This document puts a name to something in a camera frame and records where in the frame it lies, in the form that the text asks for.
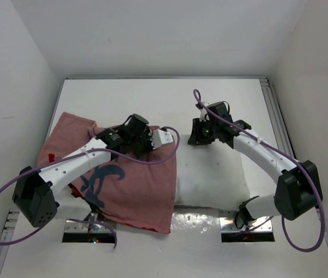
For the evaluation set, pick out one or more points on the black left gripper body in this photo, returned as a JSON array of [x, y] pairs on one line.
[[142, 144]]

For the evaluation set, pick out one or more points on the white pillow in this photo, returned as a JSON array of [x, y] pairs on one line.
[[209, 176]]

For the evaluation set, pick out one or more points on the red cartoon print pillowcase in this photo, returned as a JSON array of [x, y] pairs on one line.
[[140, 195]]

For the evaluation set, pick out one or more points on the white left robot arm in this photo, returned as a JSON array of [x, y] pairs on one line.
[[35, 191]]

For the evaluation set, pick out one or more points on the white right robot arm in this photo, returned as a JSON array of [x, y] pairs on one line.
[[297, 183]]

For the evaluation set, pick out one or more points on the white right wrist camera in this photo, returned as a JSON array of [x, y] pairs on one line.
[[203, 113]]

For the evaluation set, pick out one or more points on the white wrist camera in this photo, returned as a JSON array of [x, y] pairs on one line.
[[162, 139], [203, 113]]

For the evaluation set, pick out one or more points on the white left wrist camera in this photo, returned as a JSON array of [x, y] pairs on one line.
[[162, 139]]

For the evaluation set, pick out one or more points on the aluminium frame rail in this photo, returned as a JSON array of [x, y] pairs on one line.
[[276, 117]]

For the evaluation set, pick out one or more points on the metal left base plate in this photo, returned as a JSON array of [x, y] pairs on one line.
[[94, 223]]

